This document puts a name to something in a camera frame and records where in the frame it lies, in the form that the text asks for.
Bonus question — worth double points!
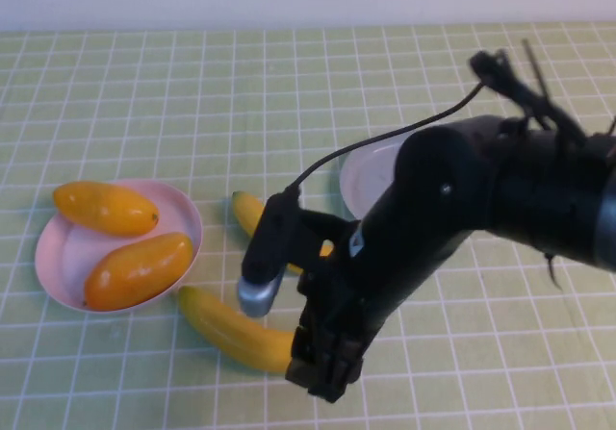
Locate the blue-grey round plate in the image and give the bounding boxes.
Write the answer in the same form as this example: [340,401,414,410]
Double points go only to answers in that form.
[338,134,410,222]

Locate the pink round plate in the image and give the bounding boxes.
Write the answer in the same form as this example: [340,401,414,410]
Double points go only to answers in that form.
[34,178,204,314]

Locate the orange-yellow toy mango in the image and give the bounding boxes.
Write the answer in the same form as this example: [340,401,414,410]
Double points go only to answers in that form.
[52,181,160,238]
[83,231,194,313]

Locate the green checkered tablecloth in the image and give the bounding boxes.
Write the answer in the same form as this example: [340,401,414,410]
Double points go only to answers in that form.
[0,20,616,430]

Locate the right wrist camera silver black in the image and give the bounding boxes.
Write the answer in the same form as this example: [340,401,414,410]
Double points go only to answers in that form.
[237,192,303,319]

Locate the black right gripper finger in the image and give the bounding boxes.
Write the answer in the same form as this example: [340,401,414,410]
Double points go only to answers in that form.
[285,326,338,402]
[334,333,366,388]

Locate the yellow toy banana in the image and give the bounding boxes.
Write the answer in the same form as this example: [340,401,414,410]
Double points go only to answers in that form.
[177,285,296,374]
[231,190,334,276]

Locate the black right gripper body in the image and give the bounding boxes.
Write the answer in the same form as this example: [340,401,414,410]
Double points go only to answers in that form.
[295,217,466,354]

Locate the black cable tie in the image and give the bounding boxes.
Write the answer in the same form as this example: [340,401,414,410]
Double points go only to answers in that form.
[522,38,554,131]
[543,251,565,292]

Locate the black right camera cable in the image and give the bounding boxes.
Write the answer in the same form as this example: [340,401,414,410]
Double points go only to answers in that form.
[286,48,588,200]

